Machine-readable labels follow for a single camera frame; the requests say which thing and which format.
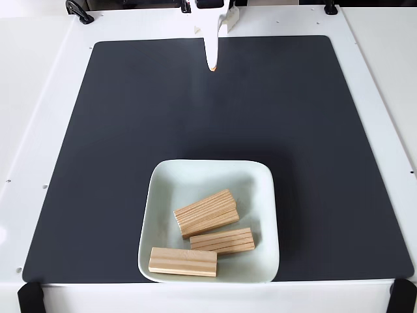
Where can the black table clamp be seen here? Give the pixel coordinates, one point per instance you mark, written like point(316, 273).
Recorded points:
point(330, 8)
point(185, 6)
point(79, 11)

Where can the black rubber mat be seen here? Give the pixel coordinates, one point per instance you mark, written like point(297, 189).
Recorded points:
point(81, 212)

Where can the black corner bracket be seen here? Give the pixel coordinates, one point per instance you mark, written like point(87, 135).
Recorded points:
point(404, 295)
point(31, 296)

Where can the pale green square plate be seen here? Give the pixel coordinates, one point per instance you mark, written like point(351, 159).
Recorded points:
point(195, 182)

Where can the wooden block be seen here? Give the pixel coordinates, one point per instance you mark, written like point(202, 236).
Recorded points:
point(182, 262)
point(228, 241)
point(202, 210)
point(224, 221)

